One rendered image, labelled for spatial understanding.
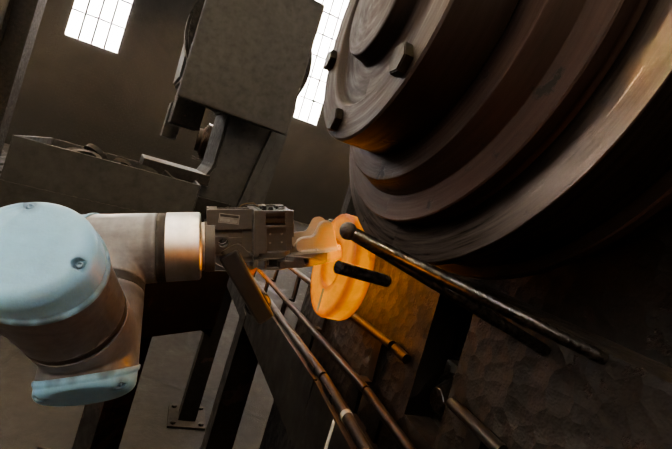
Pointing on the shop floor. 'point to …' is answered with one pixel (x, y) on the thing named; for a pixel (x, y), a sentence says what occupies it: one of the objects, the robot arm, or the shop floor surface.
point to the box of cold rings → (88, 180)
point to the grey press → (240, 80)
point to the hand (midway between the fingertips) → (343, 253)
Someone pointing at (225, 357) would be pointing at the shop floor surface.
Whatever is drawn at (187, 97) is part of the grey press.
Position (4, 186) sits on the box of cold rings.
